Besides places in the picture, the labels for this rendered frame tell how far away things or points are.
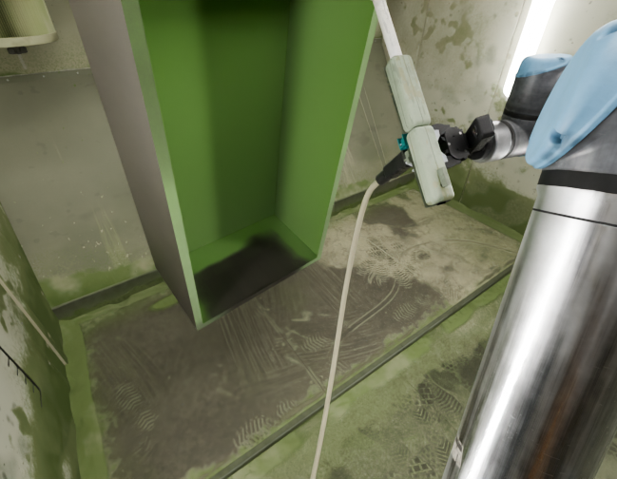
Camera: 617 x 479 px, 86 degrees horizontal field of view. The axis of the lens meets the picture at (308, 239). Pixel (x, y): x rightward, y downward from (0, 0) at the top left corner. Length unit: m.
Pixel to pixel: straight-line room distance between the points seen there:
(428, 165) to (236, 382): 1.27
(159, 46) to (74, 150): 1.17
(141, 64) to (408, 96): 0.48
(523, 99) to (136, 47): 0.76
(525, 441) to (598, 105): 0.27
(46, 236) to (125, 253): 0.36
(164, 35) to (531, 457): 1.07
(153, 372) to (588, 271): 1.67
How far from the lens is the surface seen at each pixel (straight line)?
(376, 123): 2.89
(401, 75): 0.75
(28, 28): 1.89
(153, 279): 2.11
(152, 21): 1.06
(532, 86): 0.90
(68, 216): 2.09
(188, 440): 1.58
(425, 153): 0.69
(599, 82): 0.32
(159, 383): 1.74
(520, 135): 0.91
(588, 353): 0.34
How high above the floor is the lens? 1.45
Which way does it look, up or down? 37 degrees down
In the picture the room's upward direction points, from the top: straight up
